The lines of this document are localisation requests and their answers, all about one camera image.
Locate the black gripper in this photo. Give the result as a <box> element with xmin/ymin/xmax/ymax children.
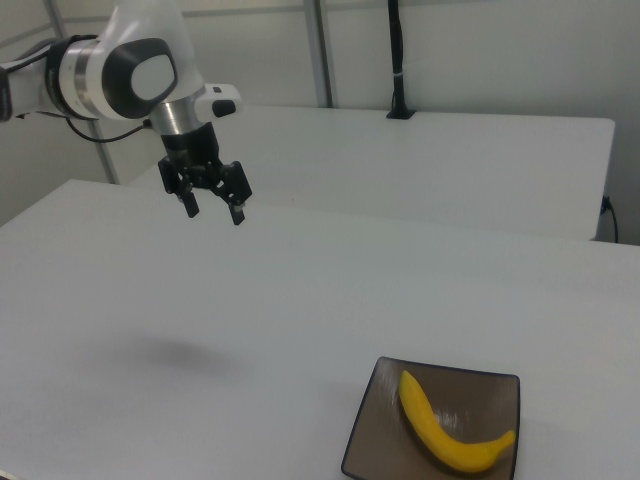
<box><xmin>157</xmin><ymin>122</ymin><xmax>253</xmax><ymax>228</ymax></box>

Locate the yellow banana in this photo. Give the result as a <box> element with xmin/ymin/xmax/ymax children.
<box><xmin>397</xmin><ymin>369</ymin><xmax>518</xmax><ymax>474</ymax></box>

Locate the square brown ceramic plate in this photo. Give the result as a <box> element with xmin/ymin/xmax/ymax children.
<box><xmin>340</xmin><ymin>355</ymin><xmax>522</xmax><ymax>480</ymax></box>

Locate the white side table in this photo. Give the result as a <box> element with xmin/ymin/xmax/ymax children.
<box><xmin>119</xmin><ymin>104</ymin><xmax>618</xmax><ymax>242</ymax></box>

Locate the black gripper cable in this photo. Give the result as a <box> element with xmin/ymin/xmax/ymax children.
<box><xmin>63</xmin><ymin>113</ymin><xmax>154</xmax><ymax>145</ymax></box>

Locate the black camera stand pole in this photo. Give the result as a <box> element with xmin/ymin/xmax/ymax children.
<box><xmin>385</xmin><ymin>0</ymin><xmax>418</xmax><ymax>122</ymax></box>

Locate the black power cable with plug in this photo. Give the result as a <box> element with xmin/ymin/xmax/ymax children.
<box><xmin>601</xmin><ymin>196</ymin><xmax>620</xmax><ymax>244</ymax></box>

